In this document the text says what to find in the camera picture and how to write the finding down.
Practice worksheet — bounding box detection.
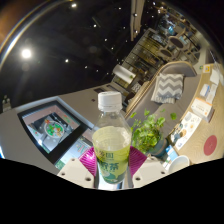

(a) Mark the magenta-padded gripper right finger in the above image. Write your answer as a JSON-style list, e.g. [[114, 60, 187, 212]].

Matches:
[[128, 145, 169, 188]]

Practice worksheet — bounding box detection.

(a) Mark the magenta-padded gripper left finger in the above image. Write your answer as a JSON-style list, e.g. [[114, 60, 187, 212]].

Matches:
[[57, 146, 98, 189]]

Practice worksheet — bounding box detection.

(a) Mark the green-labelled clear drink bottle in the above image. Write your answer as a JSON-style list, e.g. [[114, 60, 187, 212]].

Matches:
[[91, 90, 133, 185]]

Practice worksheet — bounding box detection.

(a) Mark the blue and white carton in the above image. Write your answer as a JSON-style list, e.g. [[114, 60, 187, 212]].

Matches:
[[164, 144, 179, 163]]

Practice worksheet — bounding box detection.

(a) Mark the green potted plant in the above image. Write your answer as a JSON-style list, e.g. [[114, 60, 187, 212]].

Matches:
[[129, 109, 178, 158]]

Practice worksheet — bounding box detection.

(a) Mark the white printed paper placemat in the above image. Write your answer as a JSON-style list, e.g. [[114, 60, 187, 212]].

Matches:
[[170, 110, 203, 151]]

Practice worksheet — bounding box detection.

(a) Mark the flat round red coaster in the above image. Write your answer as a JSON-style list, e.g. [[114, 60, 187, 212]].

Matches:
[[203, 134, 218, 157]]

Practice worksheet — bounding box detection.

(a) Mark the grey chevron pillow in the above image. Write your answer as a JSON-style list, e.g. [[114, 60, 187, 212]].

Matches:
[[150, 73, 185, 104]]

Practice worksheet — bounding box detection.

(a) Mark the white tissue packet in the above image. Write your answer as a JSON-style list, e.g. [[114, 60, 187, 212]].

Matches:
[[199, 83, 212, 98]]

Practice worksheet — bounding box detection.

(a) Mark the white printed leaflet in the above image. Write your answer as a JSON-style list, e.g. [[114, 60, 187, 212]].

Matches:
[[206, 83, 218, 104]]

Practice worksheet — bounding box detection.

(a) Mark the white round column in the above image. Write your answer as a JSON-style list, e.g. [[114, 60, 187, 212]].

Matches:
[[112, 64, 136, 84]]

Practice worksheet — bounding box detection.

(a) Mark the grey curved sofa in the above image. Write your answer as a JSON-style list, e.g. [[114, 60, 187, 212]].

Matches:
[[124, 60, 203, 148]]

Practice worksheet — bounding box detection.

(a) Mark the white paper napkin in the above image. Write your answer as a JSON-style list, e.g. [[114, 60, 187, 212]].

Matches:
[[209, 68, 221, 86]]

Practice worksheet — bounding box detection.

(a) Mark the group of ceiling lights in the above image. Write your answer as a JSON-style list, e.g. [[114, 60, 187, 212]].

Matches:
[[19, 3, 141, 71]]

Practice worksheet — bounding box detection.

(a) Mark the group of dining chairs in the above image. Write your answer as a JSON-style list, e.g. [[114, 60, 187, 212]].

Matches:
[[156, 13, 208, 61]]

